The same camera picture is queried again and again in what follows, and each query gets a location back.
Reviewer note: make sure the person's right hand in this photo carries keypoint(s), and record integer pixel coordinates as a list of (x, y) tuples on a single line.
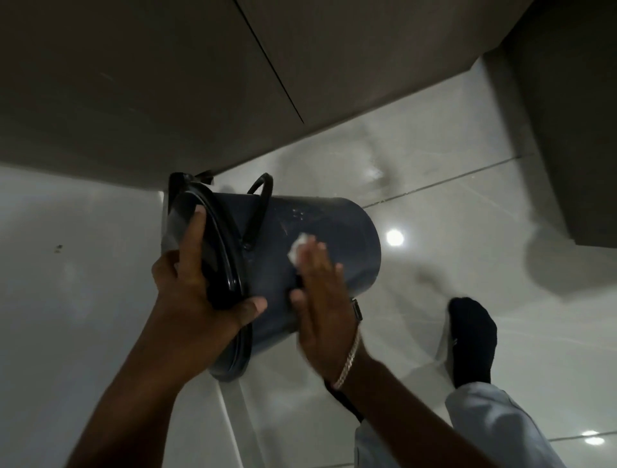
[(323, 318)]

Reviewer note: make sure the person's left hand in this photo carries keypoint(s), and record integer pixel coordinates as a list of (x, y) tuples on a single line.
[(193, 308)]

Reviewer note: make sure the person's left thumb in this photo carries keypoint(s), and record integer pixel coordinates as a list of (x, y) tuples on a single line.
[(248, 311)]

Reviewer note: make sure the person's right thumb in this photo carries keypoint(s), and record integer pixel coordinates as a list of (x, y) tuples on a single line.
[(298, 300)]

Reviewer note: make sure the white tissue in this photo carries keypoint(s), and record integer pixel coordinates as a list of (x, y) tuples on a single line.
[(298, 247)]

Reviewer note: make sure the black bin lid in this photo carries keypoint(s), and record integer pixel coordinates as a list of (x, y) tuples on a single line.
[(219, 260)]

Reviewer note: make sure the dark blue trash bin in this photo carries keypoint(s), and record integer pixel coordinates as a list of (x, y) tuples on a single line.
[(328, 236)]

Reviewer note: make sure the person's right forearm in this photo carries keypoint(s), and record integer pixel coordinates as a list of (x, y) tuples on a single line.
[(409, 419)]

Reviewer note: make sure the person's left forearm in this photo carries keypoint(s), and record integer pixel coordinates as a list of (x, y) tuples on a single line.
[(144, 405)]

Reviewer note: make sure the black sock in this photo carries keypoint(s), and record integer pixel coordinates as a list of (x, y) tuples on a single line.
[(472, 337)]

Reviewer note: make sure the light trousers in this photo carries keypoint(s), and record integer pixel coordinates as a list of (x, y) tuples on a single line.
[(496, 424)]

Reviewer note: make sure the wide brown cabinet door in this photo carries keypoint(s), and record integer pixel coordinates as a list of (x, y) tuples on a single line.
[(120, 87)]

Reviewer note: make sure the narrow brown cabinet door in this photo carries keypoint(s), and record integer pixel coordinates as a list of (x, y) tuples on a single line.
[(376, 53)]

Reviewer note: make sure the brown side cabinet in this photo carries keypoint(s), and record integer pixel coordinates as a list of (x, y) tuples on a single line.
[(569, 120)]

